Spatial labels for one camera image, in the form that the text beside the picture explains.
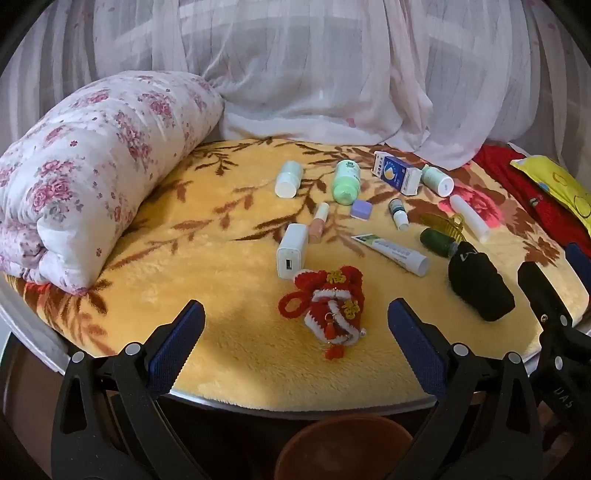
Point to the white bottle with green cap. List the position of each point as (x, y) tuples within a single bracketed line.
[(438, 181)]

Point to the white cylindrical bottle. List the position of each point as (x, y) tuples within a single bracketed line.
[(289, 179)]

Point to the black fabric pouch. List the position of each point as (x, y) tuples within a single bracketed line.
[(480, 286)]

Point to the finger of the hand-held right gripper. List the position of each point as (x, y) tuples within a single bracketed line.
[(579, 258), (542, 290)]

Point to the yellow leaf-print blanket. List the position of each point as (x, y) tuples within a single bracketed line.
[(240, 323)]

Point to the purple cube eraser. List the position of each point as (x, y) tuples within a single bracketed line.
[(361, 209)]

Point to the red cloth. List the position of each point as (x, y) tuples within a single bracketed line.
[(545, 203)]

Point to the yellow hair claw clip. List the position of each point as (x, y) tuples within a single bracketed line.
[(455, 224)]

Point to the light green bottle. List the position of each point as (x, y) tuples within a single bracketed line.
[(346, 182)]

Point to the small dark dropper bottle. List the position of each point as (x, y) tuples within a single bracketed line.
[(398, 214)]

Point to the brown round basin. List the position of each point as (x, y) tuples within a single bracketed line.
[(344, 450)]

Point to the dark green small bottle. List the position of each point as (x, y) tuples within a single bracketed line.
[(436, 241)]

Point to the white power adapter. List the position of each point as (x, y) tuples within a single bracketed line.
[(292, 251)]

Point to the red knitted pouch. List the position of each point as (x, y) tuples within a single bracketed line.
[(330, 300)]

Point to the pink nail polish bottle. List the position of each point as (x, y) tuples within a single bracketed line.
[(318, 226)]

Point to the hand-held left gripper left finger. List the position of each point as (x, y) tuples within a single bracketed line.
[(178, 344)]

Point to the yellow packet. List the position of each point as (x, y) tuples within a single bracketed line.
[(558, 182)]

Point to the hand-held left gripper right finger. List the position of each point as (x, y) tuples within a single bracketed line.
[(413, 344)]

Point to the white ointment tube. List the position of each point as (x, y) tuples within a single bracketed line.
[(392, 253)]

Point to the floral rolled quilt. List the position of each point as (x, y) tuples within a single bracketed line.
[(92, 184)]

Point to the long white tube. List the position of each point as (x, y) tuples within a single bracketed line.
[(471, 219)]

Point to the white sheer curtain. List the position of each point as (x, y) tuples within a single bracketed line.
[(314, 69)]

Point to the blue and white medicine box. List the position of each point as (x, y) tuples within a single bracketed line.
[(397, 173)]

